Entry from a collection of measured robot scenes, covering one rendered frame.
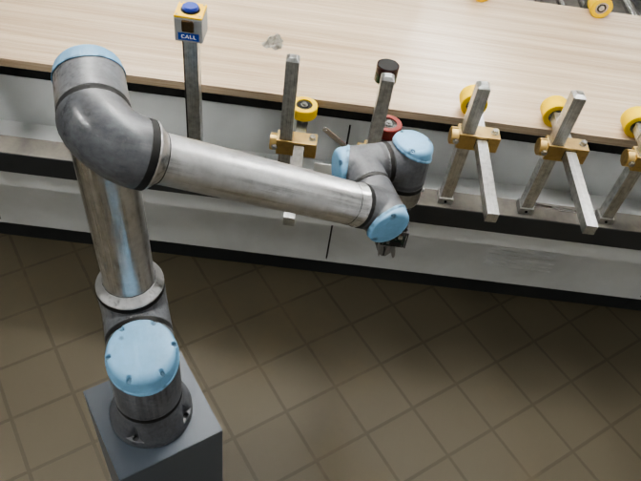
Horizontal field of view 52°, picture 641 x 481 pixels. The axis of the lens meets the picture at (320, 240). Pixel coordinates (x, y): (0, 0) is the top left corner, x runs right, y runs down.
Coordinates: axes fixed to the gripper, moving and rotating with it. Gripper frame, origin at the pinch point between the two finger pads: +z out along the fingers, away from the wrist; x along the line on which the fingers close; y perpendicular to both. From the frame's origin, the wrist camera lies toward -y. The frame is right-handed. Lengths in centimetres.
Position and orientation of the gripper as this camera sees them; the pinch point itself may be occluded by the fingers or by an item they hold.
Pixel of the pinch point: (383, 249)
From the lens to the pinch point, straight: 169.0
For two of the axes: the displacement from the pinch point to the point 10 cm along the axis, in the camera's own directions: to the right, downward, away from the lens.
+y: -0.7, 7.2, -6.9
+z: -1.1, 6.9, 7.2
